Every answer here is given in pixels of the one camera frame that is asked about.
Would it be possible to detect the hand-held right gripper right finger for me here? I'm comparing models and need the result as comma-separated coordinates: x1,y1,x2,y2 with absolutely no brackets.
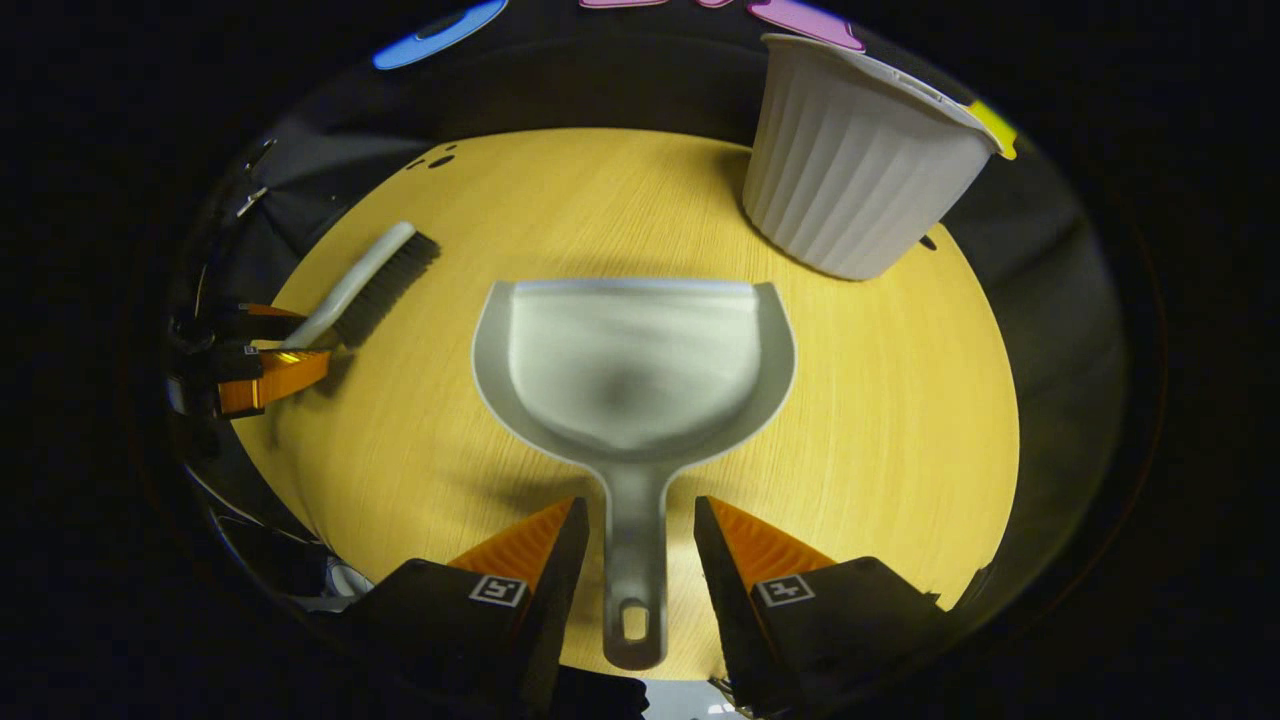
693,495,946,716

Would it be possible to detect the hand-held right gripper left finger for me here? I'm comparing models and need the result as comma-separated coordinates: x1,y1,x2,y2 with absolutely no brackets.
345,497,591,716

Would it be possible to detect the small white broom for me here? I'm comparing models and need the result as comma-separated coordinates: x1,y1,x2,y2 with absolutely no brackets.
279,221,442,351

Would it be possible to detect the white dustpan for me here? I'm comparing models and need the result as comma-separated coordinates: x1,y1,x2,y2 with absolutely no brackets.
472,279,798,672

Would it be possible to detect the white ribbed garbage bin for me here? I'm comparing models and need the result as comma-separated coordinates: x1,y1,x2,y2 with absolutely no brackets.
742,33,1005,282

